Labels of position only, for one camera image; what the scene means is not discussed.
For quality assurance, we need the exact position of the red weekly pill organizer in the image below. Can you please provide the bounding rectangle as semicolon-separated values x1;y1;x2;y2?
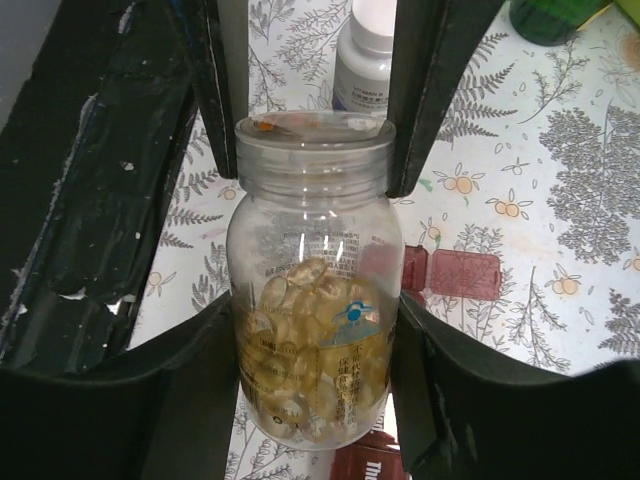
329;244;504;480

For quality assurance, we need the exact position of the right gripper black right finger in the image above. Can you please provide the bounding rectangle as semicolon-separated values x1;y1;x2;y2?
391;295;639;479

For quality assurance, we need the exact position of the green plastic tray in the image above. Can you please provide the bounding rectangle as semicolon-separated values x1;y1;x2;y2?
615;0;640;27

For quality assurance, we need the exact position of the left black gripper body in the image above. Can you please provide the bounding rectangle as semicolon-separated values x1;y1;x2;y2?
1;1;195;375

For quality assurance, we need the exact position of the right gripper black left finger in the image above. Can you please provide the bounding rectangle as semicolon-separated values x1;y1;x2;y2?
1;294;238;479

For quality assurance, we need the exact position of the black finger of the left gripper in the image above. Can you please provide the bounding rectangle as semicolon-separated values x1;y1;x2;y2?
387;0;503;198
164;0;249;179

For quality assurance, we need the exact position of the floral table mat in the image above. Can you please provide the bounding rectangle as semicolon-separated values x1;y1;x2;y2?
129;1;639;479

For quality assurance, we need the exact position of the white vitamin pill bottle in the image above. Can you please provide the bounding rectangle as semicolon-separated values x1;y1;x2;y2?
332;0;397;117

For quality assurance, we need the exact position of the clear bottle of yellow capsules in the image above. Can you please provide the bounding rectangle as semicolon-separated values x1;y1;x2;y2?
226;111;404;451

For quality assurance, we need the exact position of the green glass bottle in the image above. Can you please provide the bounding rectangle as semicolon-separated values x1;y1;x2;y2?
509;0;611;46

